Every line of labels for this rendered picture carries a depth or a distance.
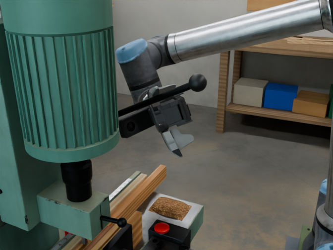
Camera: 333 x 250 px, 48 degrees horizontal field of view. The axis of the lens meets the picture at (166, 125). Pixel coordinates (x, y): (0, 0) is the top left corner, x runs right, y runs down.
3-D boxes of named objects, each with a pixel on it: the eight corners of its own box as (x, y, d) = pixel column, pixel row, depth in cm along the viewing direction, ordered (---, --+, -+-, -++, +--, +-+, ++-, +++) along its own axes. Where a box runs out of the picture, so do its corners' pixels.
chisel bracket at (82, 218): (92, 247, 76) (89, 213, 72) (39, 227, 81) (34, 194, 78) (113, 225, 82) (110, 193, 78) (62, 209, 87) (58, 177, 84)
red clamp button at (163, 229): (165, 236, 74) (165, 232, 73) (151, 232, 75) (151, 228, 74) (171, 227, 76) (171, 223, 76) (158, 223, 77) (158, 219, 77)
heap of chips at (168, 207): (182, 220, 96) (182, 215, 95) (147, 210, 100) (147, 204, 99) (192, 206, 102) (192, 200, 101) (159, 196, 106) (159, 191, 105)
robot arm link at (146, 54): (126, 43, 110) (141, 83, 113) (106, 51, 100) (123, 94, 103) (153, 33, 106) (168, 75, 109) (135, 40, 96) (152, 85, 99)
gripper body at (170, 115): (183, 91, 83) (172, 87, 95) (147, 104, 82) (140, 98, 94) (194, 123, 85) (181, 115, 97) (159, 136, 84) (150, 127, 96)
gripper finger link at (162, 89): (173, 68, 76) (174, 91, 85) (145, 79, 75) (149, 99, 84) (179, 81, 75) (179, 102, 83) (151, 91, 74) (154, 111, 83)
